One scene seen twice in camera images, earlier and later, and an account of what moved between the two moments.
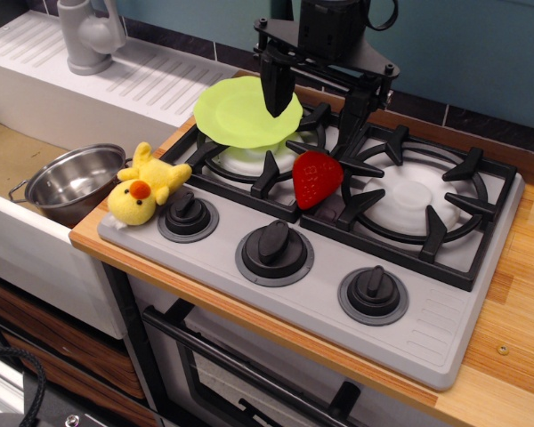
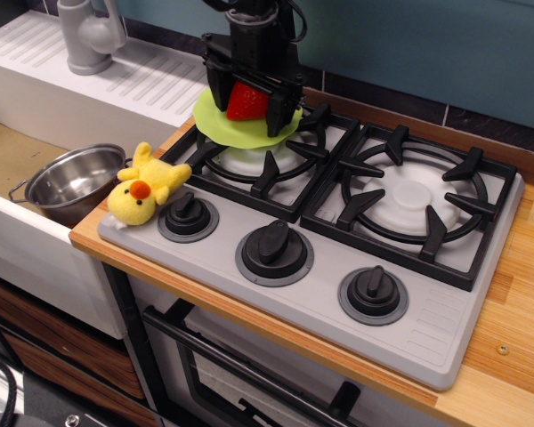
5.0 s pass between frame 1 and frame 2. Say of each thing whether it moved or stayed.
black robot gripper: moved
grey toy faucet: stayed
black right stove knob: stayed
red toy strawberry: moved
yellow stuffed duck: stayed
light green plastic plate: stayed
